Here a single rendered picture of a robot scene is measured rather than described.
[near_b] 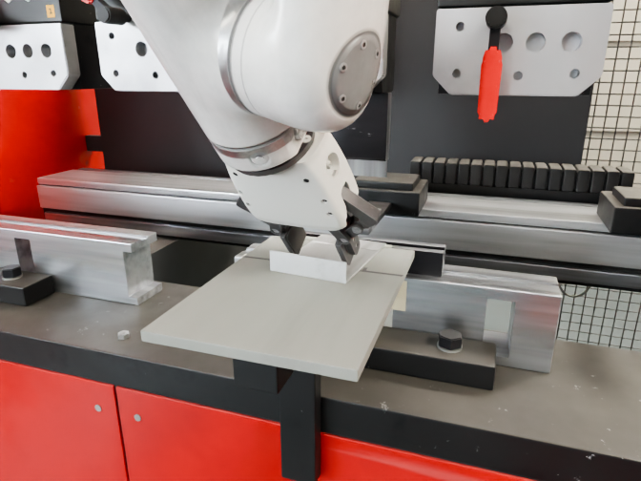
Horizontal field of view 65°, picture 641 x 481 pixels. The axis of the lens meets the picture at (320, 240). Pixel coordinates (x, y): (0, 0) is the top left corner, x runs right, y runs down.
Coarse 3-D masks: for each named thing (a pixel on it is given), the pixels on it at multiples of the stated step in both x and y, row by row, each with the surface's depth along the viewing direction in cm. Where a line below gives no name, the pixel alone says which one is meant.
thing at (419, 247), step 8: (312, 232) 65; (320, 232) 65; (376, 240) 62; (384, 240) 62; (392, 240) 62; (400, 240) 62; (400, 248) 59; (408, 248) 59; (416, 248) 59; (424, 248) 59; (432, 248) 60; (440, 248) 60; (416, 256) 59; (424, 256) 59; (432, 256) 58; (440, 256) 58; (416, 264) 59; (424, 264) 59; (432, 264) 59; (440, 264) 58; (408, 272) 60; (416, 272) 60; (424, 272) 59; (432, 272) 59; (440, 272) 59
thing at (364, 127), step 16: (384, 96) 55; (368, 112) 56; (384, 112) 56; (352, 128) 57; (368, 128) 57; (384, 128) 56; (352, 144) 58; (368, 144) 57; (384, 144) 57; (352, 160) 59; (368, 160) 59; (384, 160) 58; (368, 176) 59; (384, 176) 59
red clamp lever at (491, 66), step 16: (496, 16) 43; (496, 32) 44; (496, 48) 44; (496, 64) 44; (480, 80) 45; (496, 80) 45; (480, 96) 46; (496, 96) 45; (480, 112) 46; (496, 112) 46
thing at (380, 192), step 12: (360, 180) 80; (372, 180) 79; (384, 180) 79; (396, 180) 79; (408, 180) 79; (420, 180) 85; (360, 192) 79; (372, 192) 79; (384, 192) 78; (396, 192) 78; (408, 192) 77; (420, 192) 77; (372, 204) 77; (384, 204) 77; (396, 204) 78; (408, 204) 77; (420, 204) 78; (372, 228) 67
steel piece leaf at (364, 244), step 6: (312, 240) 61; (318, 240) 61; (324, 240) 61; (330, 240) 61; (360, 240) 61; (366, 240) 61; (360, 246) 59; (366, 246) 59; (372, 246) 59; (378, 246) 59
